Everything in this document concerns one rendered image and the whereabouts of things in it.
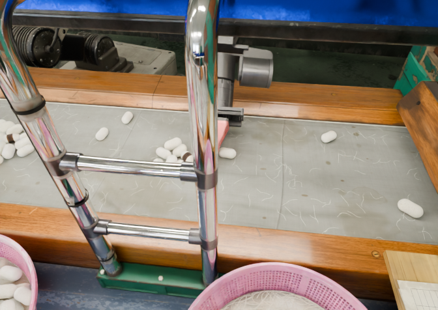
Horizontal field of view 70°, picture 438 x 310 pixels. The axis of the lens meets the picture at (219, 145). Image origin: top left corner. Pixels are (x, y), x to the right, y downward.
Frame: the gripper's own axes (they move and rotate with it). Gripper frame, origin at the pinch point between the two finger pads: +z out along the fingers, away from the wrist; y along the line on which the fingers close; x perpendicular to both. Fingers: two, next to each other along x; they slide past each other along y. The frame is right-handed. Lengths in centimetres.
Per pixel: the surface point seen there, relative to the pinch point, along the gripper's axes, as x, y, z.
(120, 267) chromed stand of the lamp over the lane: -11.2, -11.9, 18.4
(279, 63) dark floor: 172, 28, -83
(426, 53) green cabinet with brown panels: 8, 43, -26
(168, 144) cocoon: 1.7, -9.3, -1.9
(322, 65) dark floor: 172, 60, -83
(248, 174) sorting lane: 0.1, 6.7, 2.9
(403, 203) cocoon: -4.8, 32.5, 5.7
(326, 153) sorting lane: 4.9, 22.2, -2.7
